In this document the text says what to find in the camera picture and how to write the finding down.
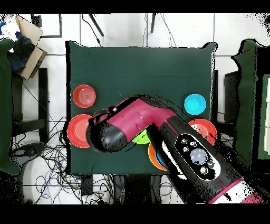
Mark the green plastic bowl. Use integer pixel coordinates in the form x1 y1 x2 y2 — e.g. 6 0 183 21
131 129 152 145

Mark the large orange plastic bowl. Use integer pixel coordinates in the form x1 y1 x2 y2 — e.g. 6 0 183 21
148 142 169 172

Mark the large blue plastic bowl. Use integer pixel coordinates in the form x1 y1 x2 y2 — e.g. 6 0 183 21
155 150 167 168

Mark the large red plastic bowl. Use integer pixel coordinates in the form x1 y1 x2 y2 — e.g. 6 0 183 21
66 114 93 148
187 118 218 146

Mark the white box stack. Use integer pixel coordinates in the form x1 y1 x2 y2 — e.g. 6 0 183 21
263 78 270 156

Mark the dark green tablecloth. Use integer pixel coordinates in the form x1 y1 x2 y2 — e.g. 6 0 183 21
65 40 218 176

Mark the small orange-red plastic bowl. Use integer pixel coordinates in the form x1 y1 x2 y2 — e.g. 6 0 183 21
72 84 97 109

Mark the small cyan plastic bowl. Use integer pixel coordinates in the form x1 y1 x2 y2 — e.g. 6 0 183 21
184 94 207 116

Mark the black tripod leg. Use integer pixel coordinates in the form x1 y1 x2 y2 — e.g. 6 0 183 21
150 13 157 34
88 13 104 37

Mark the black stool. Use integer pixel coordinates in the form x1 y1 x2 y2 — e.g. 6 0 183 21
11 67 50 144

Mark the green cloth covered side table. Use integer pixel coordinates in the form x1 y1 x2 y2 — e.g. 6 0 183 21
229 39 270 176
0 38 22 176

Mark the cardboard box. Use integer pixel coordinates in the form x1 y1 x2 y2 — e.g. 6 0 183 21
14 15 48 81

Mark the dark blue cloth bag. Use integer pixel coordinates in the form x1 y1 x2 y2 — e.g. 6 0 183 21
7 31 36 72

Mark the tangle of floor cables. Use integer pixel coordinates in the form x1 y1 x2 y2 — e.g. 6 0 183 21
10 116 114 204

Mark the black floor frame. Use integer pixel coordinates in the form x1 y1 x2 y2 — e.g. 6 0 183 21
31 13 63 39

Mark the black pedestal foot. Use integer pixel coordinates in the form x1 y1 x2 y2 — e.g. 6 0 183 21
10 142 46 161

